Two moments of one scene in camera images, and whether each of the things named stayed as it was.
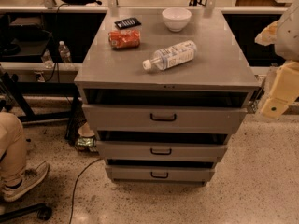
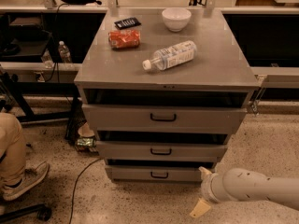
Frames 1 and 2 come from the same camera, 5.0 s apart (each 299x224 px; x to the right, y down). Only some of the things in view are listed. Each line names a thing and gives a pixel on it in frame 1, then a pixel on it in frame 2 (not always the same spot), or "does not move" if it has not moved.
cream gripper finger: x=274 y=106 to x=200 y=209
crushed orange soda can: x=124 y=38 does not move
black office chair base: x=43 y=211 does not move
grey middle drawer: x=116 y=149 does not move
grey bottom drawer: x=162 y=175 does not move
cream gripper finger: x=268 y=35 to x=205 y=171
